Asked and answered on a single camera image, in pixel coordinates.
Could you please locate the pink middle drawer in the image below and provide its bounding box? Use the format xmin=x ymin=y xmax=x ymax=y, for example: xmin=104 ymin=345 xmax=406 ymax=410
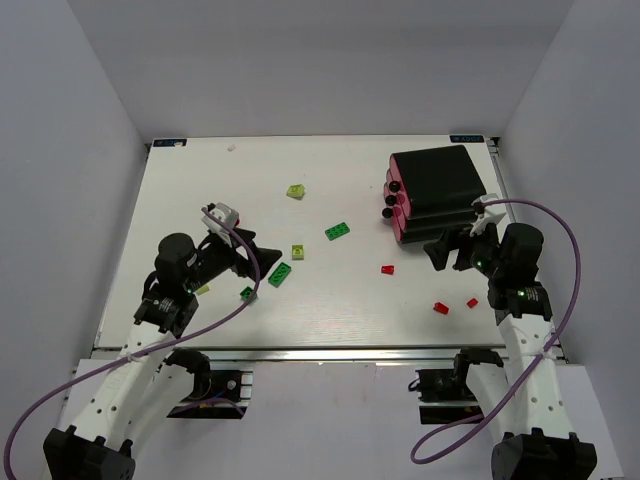
xmin=383 ymin=169 xmax=409 ymax=219

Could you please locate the purple cable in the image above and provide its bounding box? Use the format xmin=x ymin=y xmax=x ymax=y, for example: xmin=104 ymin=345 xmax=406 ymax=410
xmin=410 ymin=197 xmax=586 ymax=466
xmin=3 ymin=207 xmax=262 ymax=474

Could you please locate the green eight-stud lego plate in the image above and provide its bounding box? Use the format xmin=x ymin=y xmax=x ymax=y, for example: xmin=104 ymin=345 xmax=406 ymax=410
xmin=325 ymin=222 xmax=350 ymax=241

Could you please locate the light green square lego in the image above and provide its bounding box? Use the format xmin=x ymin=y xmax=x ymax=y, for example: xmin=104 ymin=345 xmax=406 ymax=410
xmin=291 ymin=244 xmax=305 ymax=261

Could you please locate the blue label sticker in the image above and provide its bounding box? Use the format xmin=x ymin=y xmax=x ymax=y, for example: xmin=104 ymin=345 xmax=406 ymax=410
xmin=449 ymin=135 xmax=485 ymax=143
xmin=152 ymin=138 xmax=187 ymax=148

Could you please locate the black drawer cabinet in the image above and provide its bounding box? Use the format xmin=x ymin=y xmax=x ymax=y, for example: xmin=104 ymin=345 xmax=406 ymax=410
xmin=394 ymin=144 xmax=486 ymax=244

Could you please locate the pink bottom drawer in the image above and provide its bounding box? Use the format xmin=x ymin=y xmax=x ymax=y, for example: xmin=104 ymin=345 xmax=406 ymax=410
xmin=382 ymin=206 xmax=405 ymax=244

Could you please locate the right blue label sticker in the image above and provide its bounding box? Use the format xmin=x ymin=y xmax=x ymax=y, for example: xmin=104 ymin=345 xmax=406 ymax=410
xmin=449 ymin=135 xmax=485 ymax=143

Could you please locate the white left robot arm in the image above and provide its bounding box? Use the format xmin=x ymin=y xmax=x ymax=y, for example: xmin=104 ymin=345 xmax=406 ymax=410
xmin=43 ymin=228 xmax=282 ymax=479

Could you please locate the left blue label sticker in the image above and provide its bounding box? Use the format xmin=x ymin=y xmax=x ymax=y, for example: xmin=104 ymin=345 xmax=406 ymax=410
xmin=152 ymin=138 xmax=187 ymax=148

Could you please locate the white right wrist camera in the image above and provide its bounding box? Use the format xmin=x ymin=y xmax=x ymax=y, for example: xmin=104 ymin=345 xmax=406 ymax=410
xmin=469 ymin=193 xmax=507 ymax=237

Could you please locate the pink top drawer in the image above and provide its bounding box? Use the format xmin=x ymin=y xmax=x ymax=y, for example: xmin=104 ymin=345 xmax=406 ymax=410
xmin=386 ymin=154 xmax=411 ymax=218

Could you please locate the red small lego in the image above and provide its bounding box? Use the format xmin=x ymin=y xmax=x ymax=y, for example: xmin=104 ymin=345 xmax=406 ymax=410
xmin=433 ymin=302 xmax=449 ymax=315

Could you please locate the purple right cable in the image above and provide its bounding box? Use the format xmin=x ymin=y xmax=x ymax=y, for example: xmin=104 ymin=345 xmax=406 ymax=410
xmin=410 ymin=197 xmax=586 ymax=466

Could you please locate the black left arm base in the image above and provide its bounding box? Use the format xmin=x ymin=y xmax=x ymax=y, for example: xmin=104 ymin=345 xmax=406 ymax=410
xmin=164 ymin=349 xmax=253 ymax=420

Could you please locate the aluminium front rail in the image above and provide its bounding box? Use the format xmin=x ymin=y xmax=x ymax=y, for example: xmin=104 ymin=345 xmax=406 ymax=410
xmin=89 ymin=344 xmax=569 ymax=365

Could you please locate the green upturned square lego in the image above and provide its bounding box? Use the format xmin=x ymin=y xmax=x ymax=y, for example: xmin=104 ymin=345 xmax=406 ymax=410
xmin=240 ymin=286 xmax=258 ymax=303

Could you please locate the light green sloped lego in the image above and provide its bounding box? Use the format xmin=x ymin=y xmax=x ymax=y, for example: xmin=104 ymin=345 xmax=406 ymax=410
xmin=286 ymin=184 xmax=306 ymax=200

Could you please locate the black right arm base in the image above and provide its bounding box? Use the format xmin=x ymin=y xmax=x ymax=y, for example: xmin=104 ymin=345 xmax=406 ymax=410
xmin=407 ymin=347 xmax=504 ymax=425

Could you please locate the green upturned long lego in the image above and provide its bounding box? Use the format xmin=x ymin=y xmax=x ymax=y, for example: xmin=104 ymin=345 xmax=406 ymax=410
xmin=268 ymin=262 xmax=292 ymax=287

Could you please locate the pink drawer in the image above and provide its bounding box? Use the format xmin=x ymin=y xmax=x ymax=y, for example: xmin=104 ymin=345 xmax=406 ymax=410
xmin=383 ymin=169 xmax=409 ymax=219
xmin=386 ymin=154 xmax=411 ymax=218
xmin=382 ymin=206 xmax=405 ymax=244

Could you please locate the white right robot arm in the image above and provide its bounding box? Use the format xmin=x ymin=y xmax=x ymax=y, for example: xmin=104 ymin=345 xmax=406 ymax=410
xmin=424 ymin=223 xmax=597 ymax=479

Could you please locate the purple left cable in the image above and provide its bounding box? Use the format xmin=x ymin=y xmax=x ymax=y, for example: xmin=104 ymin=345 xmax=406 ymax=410
xmin=3 ymin=207 xmax=262 ymax=474

